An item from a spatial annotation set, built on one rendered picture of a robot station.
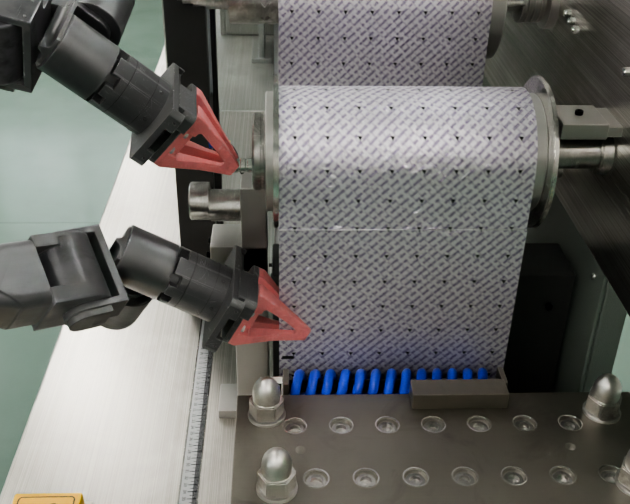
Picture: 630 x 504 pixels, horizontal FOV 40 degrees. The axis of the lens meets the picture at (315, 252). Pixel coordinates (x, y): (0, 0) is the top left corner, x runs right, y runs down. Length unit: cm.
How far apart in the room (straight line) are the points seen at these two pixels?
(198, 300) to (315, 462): 18
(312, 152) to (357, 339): 21
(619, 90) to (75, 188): 295
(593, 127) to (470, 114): 12
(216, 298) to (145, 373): 32
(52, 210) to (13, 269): 272
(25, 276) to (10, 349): 199
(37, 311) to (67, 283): 3
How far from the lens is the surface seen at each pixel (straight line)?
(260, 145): 80
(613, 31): 90
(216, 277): 82
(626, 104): 86
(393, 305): 86
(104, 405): 108
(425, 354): 90
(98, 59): 78
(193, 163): 83
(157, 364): 113
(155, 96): 80
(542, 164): 82
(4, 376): 265
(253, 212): 88
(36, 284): 76
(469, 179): 80
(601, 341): 97
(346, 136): 78
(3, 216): 349
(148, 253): 81
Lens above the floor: 160
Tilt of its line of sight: 31 degrees down
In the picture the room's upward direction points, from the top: 1 degrees clockwise
